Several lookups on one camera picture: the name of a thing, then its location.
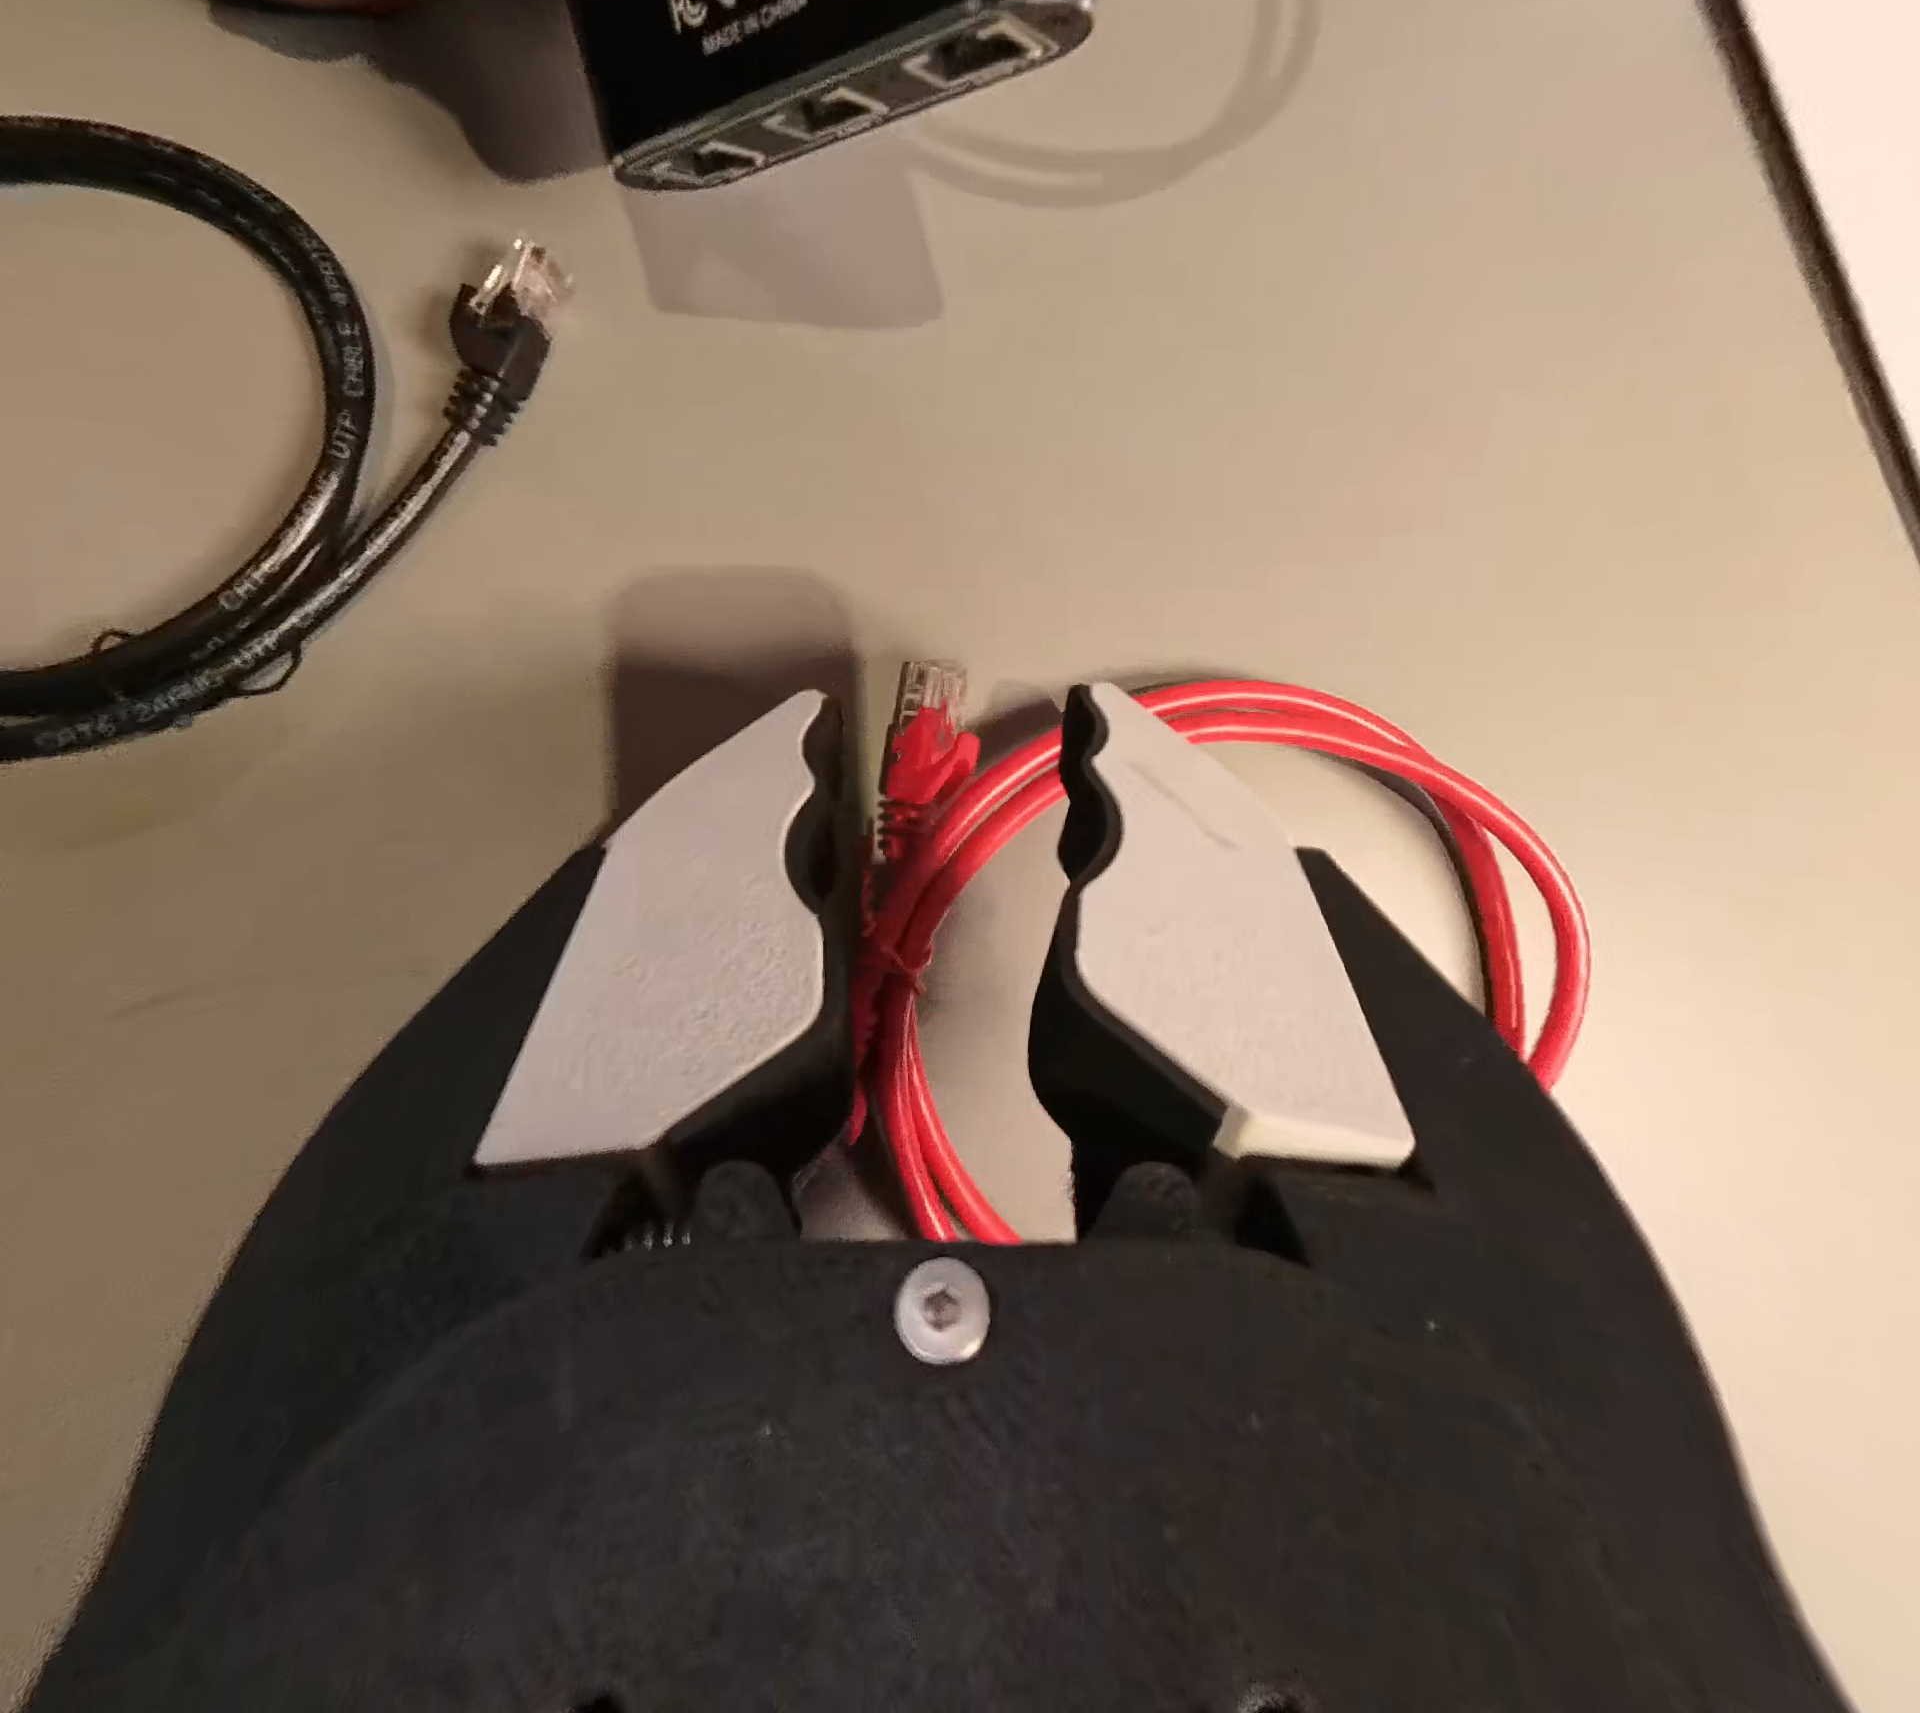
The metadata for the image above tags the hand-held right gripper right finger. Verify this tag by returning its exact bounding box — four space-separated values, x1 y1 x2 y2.
1026 681 1418 1176

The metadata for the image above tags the red ethernet cable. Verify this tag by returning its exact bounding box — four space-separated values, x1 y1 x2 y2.
844 658 1596 1249

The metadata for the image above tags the black ethernet cable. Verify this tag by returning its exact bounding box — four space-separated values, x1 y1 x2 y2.
0 116 571 759

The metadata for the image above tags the white sheet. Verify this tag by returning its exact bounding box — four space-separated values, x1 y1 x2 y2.
1718 0 1920 463

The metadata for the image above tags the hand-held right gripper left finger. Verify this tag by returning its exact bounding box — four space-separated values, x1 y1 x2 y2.
473 684 862 1176

